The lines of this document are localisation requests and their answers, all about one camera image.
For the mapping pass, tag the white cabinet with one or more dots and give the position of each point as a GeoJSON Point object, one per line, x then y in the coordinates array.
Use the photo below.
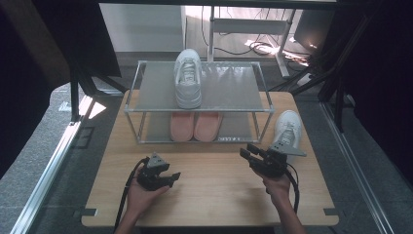
{"type": "Point", "coordinates": [142, 27]}

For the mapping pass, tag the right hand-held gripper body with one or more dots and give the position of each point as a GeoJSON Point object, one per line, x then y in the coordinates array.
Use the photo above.
{"type": "Point", "coordinates": [274, 164]}

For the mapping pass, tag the aluminium rail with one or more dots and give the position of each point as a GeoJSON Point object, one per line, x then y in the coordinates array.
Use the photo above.
{"type": "Point", "coordinates": [48, 175]}
{"type": "Point", "coordinates": [354, 165]}

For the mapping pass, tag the person's right hand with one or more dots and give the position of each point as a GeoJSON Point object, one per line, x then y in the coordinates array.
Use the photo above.
{"type": "Point", "coordinates": [277, 188]}

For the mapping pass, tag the dark monitor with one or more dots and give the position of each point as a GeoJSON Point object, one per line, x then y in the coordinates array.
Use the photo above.
{"type": "Point", "coordinates": [313, 31]}

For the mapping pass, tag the black metal stand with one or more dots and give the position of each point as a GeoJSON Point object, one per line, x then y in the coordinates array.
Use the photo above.
{"type": "Point", "coordinates": [74, 94]}
{"type": "Point", "coordinates": [339, 97]}

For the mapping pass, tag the pink slipper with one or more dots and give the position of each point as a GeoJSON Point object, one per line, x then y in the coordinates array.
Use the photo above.
{"type": "Point", "coordinates": [181, 126]}
{"type": "Point", "coordinates": [207, 126]}

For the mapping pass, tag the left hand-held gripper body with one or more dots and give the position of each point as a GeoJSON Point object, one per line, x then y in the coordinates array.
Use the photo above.
{"type": "Point", "coordinates": [151, 178]}

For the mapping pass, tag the white desk frame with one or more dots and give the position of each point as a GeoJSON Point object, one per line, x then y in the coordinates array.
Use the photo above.
{"type": "Point", "coordinates": [250, 26]}

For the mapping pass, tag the black panel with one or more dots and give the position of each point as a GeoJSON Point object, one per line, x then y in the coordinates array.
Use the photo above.
{"type": "Point", "coordinates": [84, 35]}

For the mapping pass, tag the person's left hand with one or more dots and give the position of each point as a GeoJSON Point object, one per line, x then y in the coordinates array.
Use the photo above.
{"type": "Point", "coordinates": [139, 200]}

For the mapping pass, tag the metal two-tier shoe rack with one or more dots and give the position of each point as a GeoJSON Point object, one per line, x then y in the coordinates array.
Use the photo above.
{"type": "Point", "coordinates": [233, 87]}

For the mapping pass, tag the white sneaker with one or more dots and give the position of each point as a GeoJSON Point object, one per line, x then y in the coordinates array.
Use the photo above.
{"type": "Point", "coordinates": [188, 81]}
{"type": "Point", "coordinates": [289, 125]}

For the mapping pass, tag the white power strip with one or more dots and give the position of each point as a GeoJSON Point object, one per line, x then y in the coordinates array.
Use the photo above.
{"type": "Point", "coordinates": [306, 79]}

